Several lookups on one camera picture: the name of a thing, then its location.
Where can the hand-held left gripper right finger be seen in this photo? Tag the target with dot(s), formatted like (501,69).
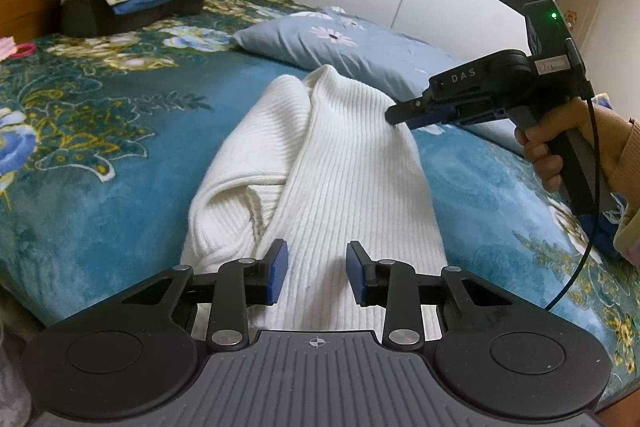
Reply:
(356,274)

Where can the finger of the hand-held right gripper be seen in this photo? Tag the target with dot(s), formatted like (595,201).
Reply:
(415,113)

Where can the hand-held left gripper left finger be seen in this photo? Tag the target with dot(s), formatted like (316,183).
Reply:
(277,272)

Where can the white ribbed knit sweater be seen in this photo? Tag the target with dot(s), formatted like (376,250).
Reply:
(340,177)

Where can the person's right forearm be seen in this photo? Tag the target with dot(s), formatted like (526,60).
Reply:
(631,157)

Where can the person's right hand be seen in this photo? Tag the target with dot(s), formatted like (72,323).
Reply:
(607,132)

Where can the blue-grey flower print pillow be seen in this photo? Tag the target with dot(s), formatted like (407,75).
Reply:
(350,57)

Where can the grey patterned cloth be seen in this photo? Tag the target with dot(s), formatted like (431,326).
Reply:
(10,382)

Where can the folded black cloth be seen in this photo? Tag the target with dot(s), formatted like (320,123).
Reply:
(125,22)

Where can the pink cloth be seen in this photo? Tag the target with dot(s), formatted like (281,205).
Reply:
(5,48)

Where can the framed wall picture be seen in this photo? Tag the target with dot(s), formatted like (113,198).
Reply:
(577,9)

